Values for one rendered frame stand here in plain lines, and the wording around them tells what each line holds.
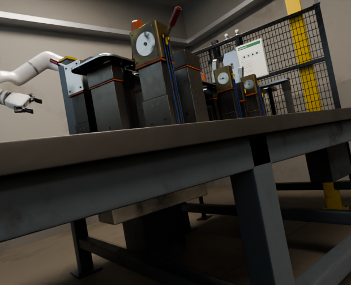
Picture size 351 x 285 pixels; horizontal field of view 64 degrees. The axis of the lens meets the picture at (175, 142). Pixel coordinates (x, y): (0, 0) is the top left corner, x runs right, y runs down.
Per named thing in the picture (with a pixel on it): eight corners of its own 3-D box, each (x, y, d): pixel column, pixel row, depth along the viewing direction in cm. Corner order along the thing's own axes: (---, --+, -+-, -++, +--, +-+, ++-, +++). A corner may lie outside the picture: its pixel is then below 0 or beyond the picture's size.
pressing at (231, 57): (244, 93, 209) (235, 49, 210) (230, 97, 215) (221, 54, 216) (244, 93, 209) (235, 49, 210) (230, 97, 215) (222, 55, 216)
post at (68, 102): (83, 158, 120) (67, 59, 121) (72, 161, 124) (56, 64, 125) (97, 156, 126) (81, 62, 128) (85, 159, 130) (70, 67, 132)
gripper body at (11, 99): (14, 98, 162) (33, 103, 162) (3, 108, 155) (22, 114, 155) (11, 87, 156) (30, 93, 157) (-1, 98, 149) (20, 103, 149)
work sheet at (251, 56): (269, 74, 226) (261, 37, 227) (242, 82, 237) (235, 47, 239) (269, 74, 227) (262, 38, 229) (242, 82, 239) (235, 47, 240)
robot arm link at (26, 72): (31, 59, 155) (-19, 91, 143) (41, 77, 169) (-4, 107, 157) (21, 50, 156) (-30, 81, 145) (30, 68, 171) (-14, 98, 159)
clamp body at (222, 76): (246, 131, 138) (233, 63, 140) (224, 135, 145) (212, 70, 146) (250, 130, 144) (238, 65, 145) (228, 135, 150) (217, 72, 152)
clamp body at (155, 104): (184, 135, 81) (161, 14, 83) (146, 144, 88) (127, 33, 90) (197, 134, 88) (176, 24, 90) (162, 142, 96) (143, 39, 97)
